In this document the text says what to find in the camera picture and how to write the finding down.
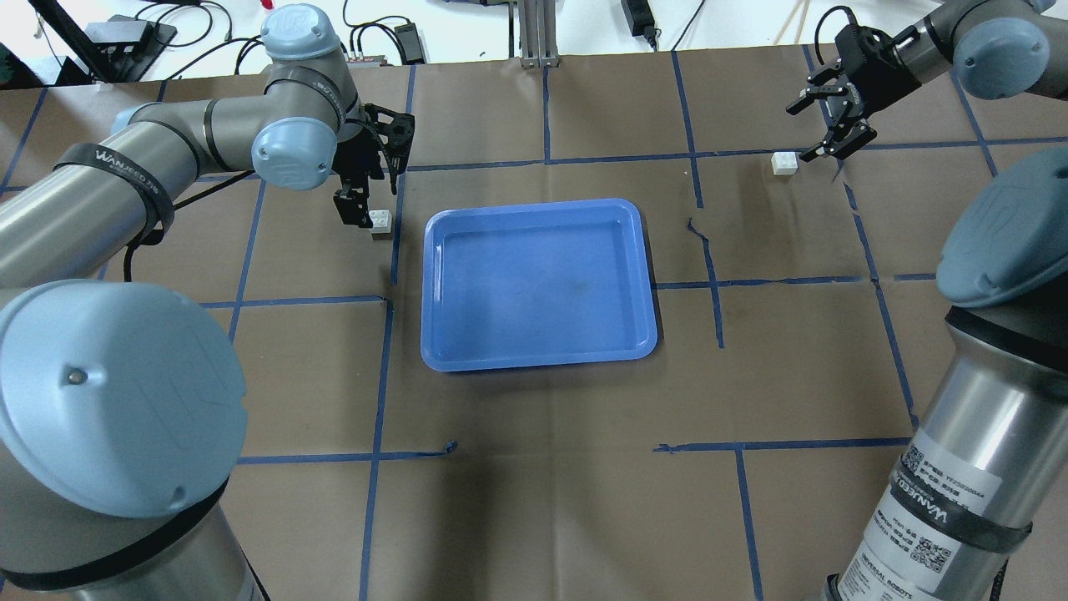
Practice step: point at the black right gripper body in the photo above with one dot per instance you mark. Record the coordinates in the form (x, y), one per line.
(878, 72)

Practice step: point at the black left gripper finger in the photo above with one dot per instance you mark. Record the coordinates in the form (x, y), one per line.
(392, 185)
(352, 205)

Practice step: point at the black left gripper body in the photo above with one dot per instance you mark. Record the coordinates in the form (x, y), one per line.
(354, 161)

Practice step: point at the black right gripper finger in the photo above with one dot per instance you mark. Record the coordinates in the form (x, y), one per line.
(841, 143)
(807, 98)

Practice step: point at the white block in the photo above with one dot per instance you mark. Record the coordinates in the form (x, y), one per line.
(382, 224)
(784, 163)

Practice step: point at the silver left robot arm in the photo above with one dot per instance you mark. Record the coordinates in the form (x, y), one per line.
(122, 412)

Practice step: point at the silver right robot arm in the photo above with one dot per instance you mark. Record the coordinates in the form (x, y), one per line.
(962, 496)

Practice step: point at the blue plastic tray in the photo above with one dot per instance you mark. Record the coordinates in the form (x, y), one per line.
(543, 284)

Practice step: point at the black power adapter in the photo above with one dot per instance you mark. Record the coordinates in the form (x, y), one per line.
(639, 18)

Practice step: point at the aluminium frame post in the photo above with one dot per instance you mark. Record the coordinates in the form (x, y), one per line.
(538, 33)

